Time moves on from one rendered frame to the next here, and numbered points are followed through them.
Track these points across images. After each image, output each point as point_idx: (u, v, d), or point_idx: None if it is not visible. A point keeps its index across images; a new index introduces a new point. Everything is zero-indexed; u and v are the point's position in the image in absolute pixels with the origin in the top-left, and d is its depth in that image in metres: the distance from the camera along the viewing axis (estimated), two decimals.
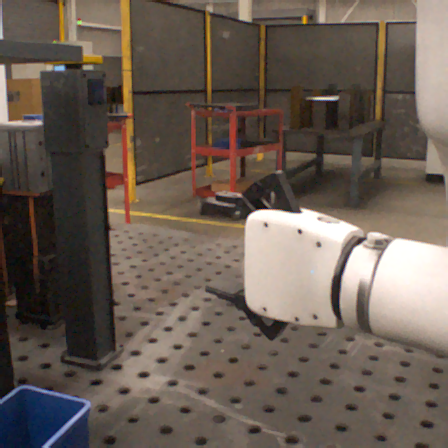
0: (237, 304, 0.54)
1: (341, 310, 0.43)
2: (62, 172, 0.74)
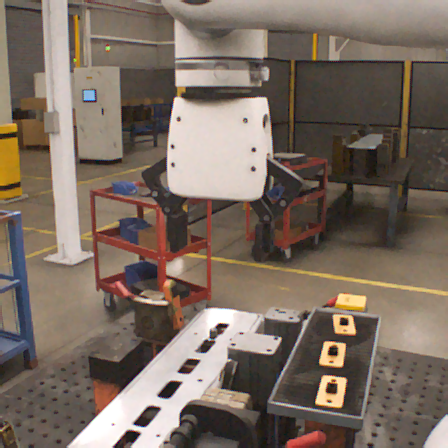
0: (176, 208, 0.57)
1: None
2: None
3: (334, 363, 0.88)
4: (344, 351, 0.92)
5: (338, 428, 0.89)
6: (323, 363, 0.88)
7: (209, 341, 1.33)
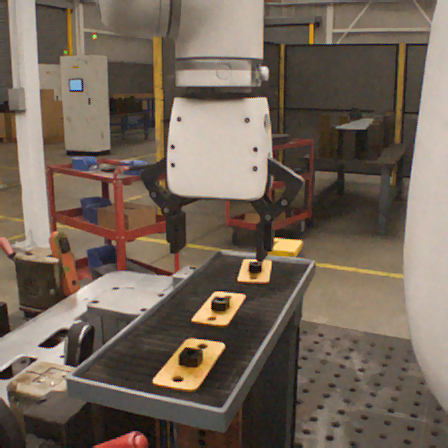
0: None
1: None
2: None
3: (215, 321, 0.54)
4: (239, 304, 0.58)
5: (227, 429, 0.55)
6: (197, 321, 0.54)
7: None
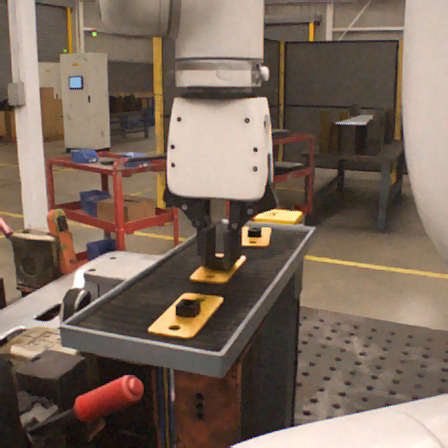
0: (206, 220, 0.56)
1: None
2: (266, 320, 0.81)
3: (214, 278, 0.53)
4: (239, 264, 0.57)
5: (226, 391, 0.54)
6: (195, 278, 0.53)
7: None
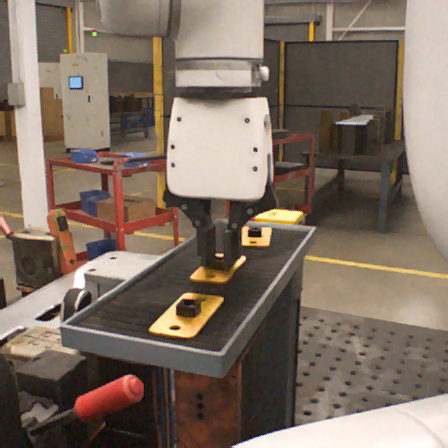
0: (206, 220, 0.56)
1: None
2: (266, 320, 0.81)
3: (214, 278, 0.53)
4: (239, 264, 0.57)
5: (226, 391, 0.54)
6: (195, 278, 0.53)
7: None
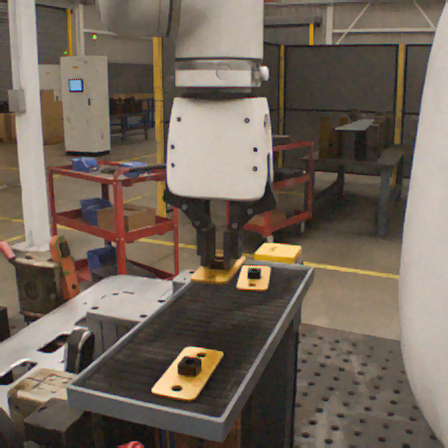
0: (206, 220, 0.56)
1: None
2: None
3: (214, 278, 0.53)
4: (239, 264, 0.57)
5: (226, 436, 0.55)
6: (196, 278, 0.53)
7: None
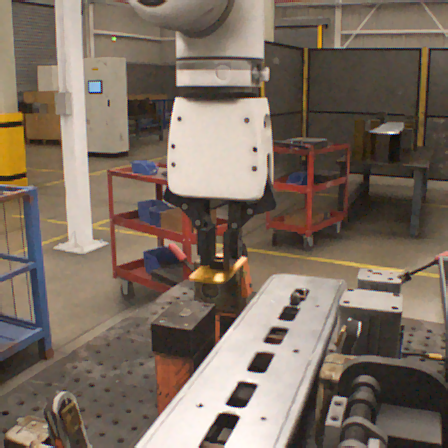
0: (207, 220, 0.57)
1: None
2: None
3: (213, 278, 0.53)
4: (239, 264, 0.57)
5: None
6: (194, 278, 0.53)
7: (290, 309, 1.10)
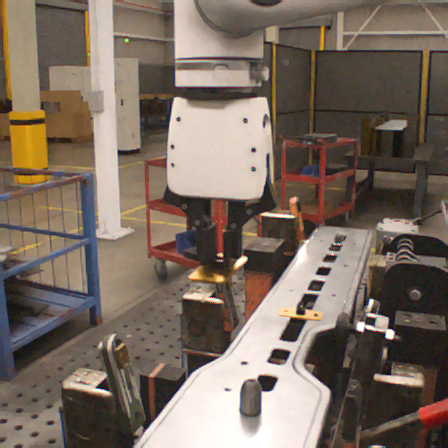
0: (207, 220, 0.57)
1: None
2: None
3: (212, 278, 0.53)
4: (239, 264, 0.57)
5: None
6: (194, 278, 0.53)
7: (335, 246, 1.53)
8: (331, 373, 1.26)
